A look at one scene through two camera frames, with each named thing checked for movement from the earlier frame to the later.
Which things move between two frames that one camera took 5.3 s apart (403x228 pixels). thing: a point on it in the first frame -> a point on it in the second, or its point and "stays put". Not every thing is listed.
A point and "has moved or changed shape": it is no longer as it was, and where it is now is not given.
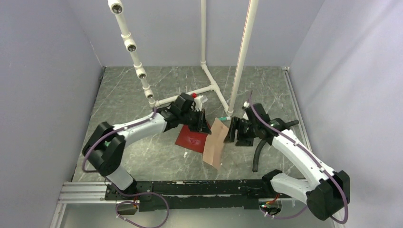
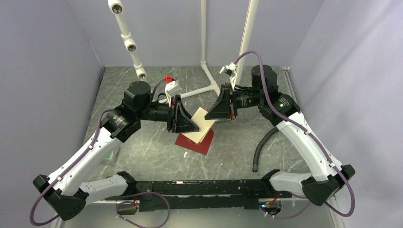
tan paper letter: x=213 y=147 has moved or changed shape
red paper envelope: x=192 y=140 stays put
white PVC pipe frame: x=116 y=6 stays put
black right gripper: x=242 y=140 -> x=228 y=109
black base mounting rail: x=245 y=194 stays put
